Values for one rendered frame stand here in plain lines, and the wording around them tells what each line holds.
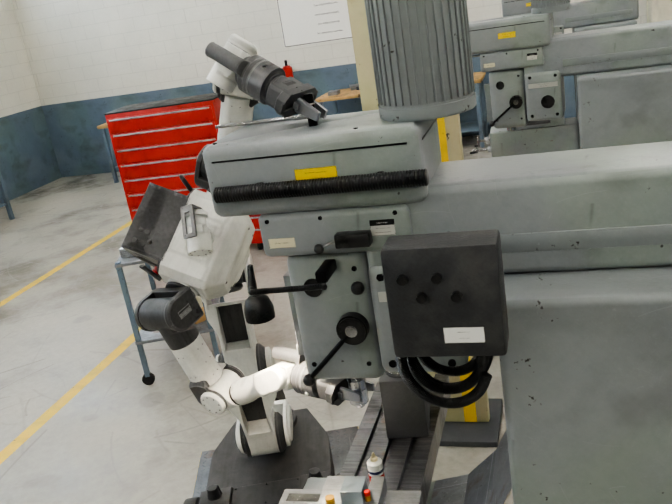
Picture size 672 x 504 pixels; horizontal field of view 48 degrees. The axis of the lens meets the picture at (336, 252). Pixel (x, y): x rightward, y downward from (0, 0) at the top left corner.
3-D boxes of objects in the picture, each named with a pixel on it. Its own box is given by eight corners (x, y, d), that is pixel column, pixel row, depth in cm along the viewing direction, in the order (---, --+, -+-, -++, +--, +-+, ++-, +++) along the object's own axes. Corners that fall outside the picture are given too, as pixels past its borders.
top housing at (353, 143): (212, 220, 162) (196, 147, 157) (255, 187, 186) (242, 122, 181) (428, 204, 148) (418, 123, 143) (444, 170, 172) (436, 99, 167)
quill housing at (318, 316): (305, 384, 174) (280, 255, 164) (328, 343, 193) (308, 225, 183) (384, 383, 169) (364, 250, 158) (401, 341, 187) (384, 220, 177)
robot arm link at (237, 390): (263, 404, 201) (222, 420, 214) (280, 378, 209) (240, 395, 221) (237, 376, 199) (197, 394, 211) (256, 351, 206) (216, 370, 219)
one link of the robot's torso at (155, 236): (142, 290, 233) (103, 266, 198) (185, 192, 240) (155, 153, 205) (229, 323, 230) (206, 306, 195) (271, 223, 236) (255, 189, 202)
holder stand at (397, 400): (387, 439, 215) (377, 378, 209) (392, 399, 236) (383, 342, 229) (429, 437, 213) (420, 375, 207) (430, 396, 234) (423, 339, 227)
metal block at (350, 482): (343, 513, 175) (339, 492, 173) (348, 496, 181) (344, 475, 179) (365, 513, 174) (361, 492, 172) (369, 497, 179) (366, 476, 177)
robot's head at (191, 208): (195, 245, 199) (179, 240, 192) (191, 214, 201) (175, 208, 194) (215, 239, 197) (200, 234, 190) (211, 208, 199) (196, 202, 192)
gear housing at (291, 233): (263, 259, 163) (254, 216, 160) (297, 224, 185) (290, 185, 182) (414, 251, 153) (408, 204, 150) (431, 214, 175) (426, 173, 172)
